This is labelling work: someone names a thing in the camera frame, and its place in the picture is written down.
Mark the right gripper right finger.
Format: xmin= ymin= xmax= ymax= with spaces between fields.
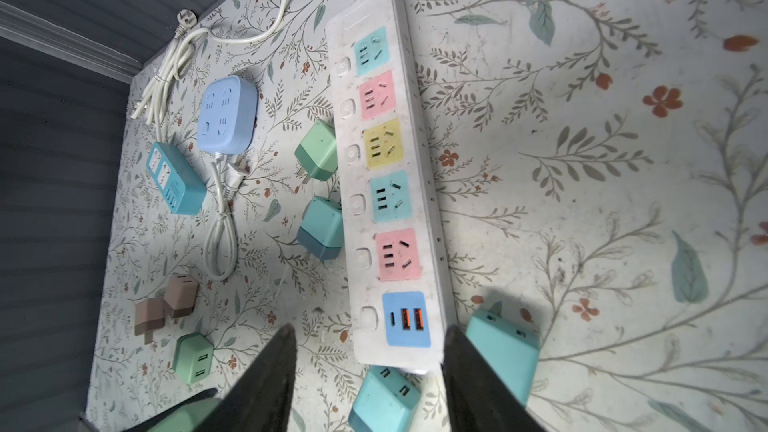
xmin=441 ymin=325 xmax=542 ymax=431

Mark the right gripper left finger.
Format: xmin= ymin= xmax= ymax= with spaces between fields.
xmin=132 ymin=324 xmax=297 ymax=431

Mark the teal plug adapter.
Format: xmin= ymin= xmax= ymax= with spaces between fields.
xmin=466 ymin=309 xmax=540 ymax=406
xmin=296 ymin=196 xmax=344 ymax=261
xmin=348 ymin=366 xmax=421 ymax=432

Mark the long white power strip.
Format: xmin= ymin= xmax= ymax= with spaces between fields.
xmin=326 ymin=0 xmax=457 ymax=374

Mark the green plug adapter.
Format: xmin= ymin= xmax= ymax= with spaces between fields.
xmin=173 ymin=332 xmax=214 ymax=385
xmin=149 ymin=397 xmax=221 ymax=432
xmin=295 ymin=120 xmax=338 ymax=181

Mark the brown plug adapter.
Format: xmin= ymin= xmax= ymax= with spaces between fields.
xmin=134 ymin=297 xmax=165 ymax=345
xmin=163 ymin=274 xmax=199 ymax=318

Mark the teal small power strip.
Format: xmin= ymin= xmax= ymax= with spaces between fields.
xmin=147 ymin=142 xmax=207 ymax=216

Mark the blue square power socket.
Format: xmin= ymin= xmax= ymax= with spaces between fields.
xmin=197 ymin=75 xmax=259 ymax=156

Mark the blue socket white cable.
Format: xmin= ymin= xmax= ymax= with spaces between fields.
xmin=202 ymin=152 xmax=252 ymax=282

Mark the white power strip cable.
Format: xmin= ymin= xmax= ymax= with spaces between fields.
xmin=129 ymin=0 xmax=364 ymax=144

